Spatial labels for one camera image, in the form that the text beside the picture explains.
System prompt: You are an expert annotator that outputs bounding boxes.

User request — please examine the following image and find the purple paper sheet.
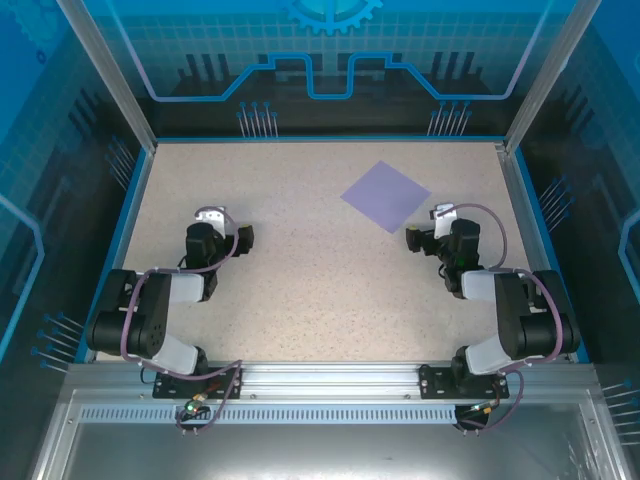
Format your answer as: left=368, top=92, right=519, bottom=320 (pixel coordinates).
left=340, top=160, right=432, bottom=234

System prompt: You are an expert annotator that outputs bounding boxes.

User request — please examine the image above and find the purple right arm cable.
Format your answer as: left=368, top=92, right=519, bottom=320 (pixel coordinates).
left=433, top=202, right=566, bottom=434

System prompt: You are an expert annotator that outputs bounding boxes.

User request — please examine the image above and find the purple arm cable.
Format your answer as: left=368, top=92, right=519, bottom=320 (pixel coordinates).
left=119, top=205, right=245, bottom=437
left=433, top=202, right=566, bottom=434

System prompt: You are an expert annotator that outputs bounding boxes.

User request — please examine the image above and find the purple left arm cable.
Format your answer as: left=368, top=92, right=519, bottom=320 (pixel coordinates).
left=119, top=205, right=245, bottom=437

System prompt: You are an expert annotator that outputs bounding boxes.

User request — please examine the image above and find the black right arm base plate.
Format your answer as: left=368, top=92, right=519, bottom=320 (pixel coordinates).
left=418, top=363, right=510, bottom=400

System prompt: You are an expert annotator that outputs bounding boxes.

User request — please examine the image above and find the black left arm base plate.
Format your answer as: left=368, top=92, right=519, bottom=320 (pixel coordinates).
left=152, top=366, right=245, bottom=400

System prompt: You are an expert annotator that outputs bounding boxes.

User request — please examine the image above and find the aluminium mounting rail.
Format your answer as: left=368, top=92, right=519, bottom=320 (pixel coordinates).
left=67, top=360, right=599, bottom=401

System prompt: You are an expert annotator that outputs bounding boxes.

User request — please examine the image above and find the cable connector with green light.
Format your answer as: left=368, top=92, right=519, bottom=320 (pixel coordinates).
left=182, top=392, right=209, bottom=416

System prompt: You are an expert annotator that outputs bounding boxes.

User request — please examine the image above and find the slotted grey cable duct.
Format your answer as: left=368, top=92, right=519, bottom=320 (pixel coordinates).
left=79, top=405, right=459, bottom=425

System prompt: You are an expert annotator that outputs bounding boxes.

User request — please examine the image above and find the aluminium frame post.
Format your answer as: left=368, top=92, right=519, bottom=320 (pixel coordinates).
left=55, top=0, right=160, bottom=154
left=503, top=0, right=601, bottom=154

